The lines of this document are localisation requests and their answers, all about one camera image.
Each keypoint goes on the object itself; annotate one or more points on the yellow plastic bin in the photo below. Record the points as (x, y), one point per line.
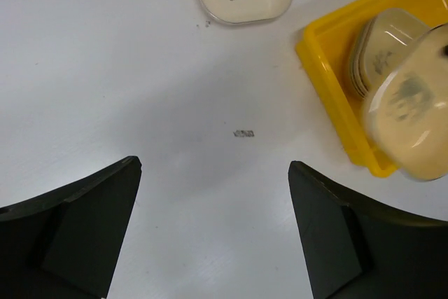
(324, 50)

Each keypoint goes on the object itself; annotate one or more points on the yellow panda plate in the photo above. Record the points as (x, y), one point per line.
(379, 47)
(405, 113)

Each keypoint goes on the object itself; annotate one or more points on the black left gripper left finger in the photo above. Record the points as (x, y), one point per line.
(65, 243)

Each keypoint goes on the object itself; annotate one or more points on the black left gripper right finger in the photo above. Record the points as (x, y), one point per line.
(357, 247)

